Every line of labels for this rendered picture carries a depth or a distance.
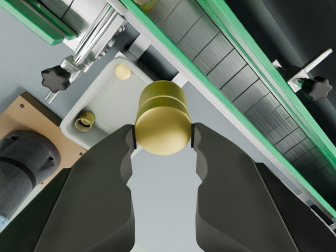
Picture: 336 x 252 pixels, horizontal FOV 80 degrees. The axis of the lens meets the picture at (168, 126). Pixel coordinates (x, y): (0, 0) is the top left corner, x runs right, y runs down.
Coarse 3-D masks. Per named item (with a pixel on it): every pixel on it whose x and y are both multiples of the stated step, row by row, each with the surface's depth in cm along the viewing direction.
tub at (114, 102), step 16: (112, 64) 38; (128, 64) 38; (96, 80) 39; (112, 80) 47; (128, 80) 47; (144, 80) 40; (96, 96) 48; (112, 96) 48; (128, 96) 49; (80, 112) 50; (96, 112) 50; (112, 112) 50; (128, 112) 51; (64, 128) 44; (96, 128) 52; (112, 128) 53; (80, 144) 46
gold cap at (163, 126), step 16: (160, 80) 14; (144, 96) 13; (160, 96) 12; (176, 96) 12; (144, 112) 11; (160, 112) 11; (176, 112) 11; (144, 128) 11; (160, 128) 11; (176, 128) 11; (144, 144) 12; (160, 144) 12; (176, 144) 12
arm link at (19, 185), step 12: (0, 168) 41; (12, 168) 43; (0, 180) 39; (12, 180) 41; (24, 180) 44; (0, 192) 38; (12, 192) 41; (24, 192) 44; (0, 204) 38; (12, 204) 40; (0, 216) 37; (0, 228) 38
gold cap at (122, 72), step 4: (120, 64) 41; (116, 68) 41; (120, 68) 41; (124, 68) 41; (128, 68) 41; (116, 72) 41; (120, 72) 41; (124, 72) 42; (128, 72) 42; (120, 76) 42; (124, 76) 42; (128, 76) 42
